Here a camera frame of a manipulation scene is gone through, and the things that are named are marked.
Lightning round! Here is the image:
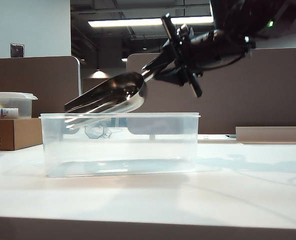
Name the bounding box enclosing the flat brown cardboard sheet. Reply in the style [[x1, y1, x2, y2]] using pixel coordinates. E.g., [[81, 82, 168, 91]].
[[235, 126, 296, 145]]

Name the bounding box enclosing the rectangular transparent plastic box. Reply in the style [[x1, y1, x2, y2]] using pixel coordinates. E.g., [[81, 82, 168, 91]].
[[38, 112, 202, 178]]

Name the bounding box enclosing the long ceiling strip light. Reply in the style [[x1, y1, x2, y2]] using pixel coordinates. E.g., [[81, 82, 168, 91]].
[[87, 12, 296, 28]]

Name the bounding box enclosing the brown cardboard box with label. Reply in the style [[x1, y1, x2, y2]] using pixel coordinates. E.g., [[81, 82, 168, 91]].
[[0, 117, 44, 151]]

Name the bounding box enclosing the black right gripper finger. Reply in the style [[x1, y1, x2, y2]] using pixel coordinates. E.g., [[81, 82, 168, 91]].
[[141, 41, 176, 73], [152, 67, 189, 87]]

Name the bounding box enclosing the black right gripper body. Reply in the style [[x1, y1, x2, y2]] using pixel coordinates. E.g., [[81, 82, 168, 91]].
[[161, 13, 256, 98]]

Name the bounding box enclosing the metal ice scoop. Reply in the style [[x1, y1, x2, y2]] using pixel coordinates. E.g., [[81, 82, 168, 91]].
[[63, 66, 161, 131]]

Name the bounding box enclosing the brown desk partition rounded corner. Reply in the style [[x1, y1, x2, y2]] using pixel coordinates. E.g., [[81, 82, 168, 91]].
[[0, 55, 83, 120]]

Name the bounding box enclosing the round transparent plastic container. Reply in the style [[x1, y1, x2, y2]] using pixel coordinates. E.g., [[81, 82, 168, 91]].
[[0, 91, 39, 120]]

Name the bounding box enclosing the small white medicine bottle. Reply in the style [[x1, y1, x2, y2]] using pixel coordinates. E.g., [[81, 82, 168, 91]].
[[0, 107, 20, 118]]

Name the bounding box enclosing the white pendant lamp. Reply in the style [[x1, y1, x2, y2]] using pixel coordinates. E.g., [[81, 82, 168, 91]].
[[90, 69, 111, 79]]

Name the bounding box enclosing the hexagonal clear glass cup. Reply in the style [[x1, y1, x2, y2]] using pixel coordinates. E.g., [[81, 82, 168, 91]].
[[84, 124, 113, 140]]

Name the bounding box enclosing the wide brown desk partition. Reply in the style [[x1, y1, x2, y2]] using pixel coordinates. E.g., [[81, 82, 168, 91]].
[[126, 47, 296, 136]]

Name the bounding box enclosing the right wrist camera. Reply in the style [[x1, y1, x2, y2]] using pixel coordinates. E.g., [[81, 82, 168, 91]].
[[175, 23, 196, 41]]

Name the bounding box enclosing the grey wall switch plate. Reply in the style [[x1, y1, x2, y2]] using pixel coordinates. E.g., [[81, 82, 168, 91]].
[[9, 43, 26, 58]]

